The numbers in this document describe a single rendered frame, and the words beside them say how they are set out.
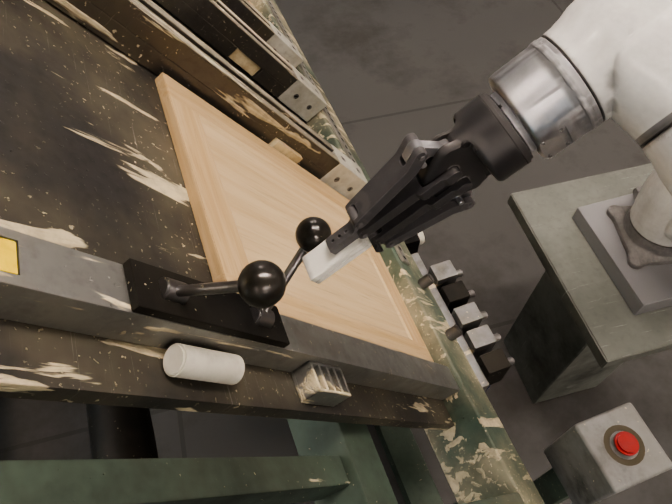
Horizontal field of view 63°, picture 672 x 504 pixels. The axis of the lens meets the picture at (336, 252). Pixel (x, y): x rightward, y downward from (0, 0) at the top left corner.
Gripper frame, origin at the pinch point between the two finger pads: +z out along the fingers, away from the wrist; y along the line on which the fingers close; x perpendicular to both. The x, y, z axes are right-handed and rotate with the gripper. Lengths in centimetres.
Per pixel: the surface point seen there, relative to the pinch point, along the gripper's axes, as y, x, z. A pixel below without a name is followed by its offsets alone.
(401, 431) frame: 117, 10, 52
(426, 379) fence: 42.3, -3.0, 11.9
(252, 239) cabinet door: 9.3, 15.9, 14.3
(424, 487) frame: 117, -8, 53
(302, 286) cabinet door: 18.0, 10.5, 14.3
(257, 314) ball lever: -1.3, -1.4, 10.3
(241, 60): 30, 76, 14
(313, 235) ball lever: -1.4, 2.3, 0.9
